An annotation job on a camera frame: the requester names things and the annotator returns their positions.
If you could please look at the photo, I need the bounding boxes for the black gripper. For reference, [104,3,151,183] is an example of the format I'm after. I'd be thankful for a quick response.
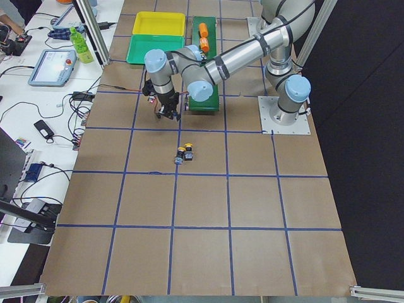
[156,90,181,121]

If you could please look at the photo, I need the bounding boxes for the orange cylinder with 4680 print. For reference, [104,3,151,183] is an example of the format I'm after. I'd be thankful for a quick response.
[199,37,210,54]

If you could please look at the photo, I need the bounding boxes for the plain orange cylinder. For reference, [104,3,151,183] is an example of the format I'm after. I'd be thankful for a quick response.
[198,22,209,38]

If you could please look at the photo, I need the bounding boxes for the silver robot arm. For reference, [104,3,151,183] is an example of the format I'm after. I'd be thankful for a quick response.
[142,1,315,120]

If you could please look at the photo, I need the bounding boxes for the small green controller board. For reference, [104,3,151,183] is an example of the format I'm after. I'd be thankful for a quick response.
[148,96,157,104]

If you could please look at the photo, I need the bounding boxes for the green conveyor belt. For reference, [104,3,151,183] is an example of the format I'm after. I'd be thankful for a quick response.
[184,15,221,113]

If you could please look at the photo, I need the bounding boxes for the green plastic tray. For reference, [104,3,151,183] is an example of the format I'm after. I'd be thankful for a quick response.
[125,34,186,66]

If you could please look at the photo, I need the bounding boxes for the yellow plastic tray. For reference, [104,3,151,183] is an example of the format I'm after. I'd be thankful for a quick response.
[132,11,186,36]

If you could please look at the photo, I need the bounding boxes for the black power adapter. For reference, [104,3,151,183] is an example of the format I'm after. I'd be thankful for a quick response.
[71,92,95,102]

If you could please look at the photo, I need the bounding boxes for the green tea bottle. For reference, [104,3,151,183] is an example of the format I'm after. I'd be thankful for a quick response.
[69,27,94,64]

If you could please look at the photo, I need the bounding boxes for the near teach pendant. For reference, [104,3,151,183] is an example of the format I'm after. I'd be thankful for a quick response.
[28,49,76,87]

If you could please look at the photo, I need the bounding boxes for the teach pendant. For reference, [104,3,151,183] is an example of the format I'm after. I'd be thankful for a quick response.
[28,49,76,87]
[52,5,85,33]

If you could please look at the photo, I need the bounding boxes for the black phone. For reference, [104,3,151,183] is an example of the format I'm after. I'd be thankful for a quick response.
[33,120,55,140]

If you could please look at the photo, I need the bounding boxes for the far teach pendant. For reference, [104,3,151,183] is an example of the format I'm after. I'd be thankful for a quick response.
[52,5,85,33]

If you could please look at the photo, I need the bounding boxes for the blue usb hub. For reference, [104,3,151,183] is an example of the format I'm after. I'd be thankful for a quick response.
[23,163,43,182]

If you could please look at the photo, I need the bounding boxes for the black monitor stand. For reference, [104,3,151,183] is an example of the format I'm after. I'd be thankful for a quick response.
[1,130,61,245]

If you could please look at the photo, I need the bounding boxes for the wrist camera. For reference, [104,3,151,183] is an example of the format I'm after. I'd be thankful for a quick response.
[142,79,157,96]

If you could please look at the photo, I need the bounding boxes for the red black wire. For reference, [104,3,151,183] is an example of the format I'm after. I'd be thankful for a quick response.
[94,83,190,120]

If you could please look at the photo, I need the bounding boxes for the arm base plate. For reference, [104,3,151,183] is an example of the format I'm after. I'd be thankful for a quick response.
[247,17,268,36]
[258,96,311,135]

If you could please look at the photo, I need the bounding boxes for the aluminium frame post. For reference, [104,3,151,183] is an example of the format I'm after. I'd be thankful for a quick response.
[72,0,110,66]

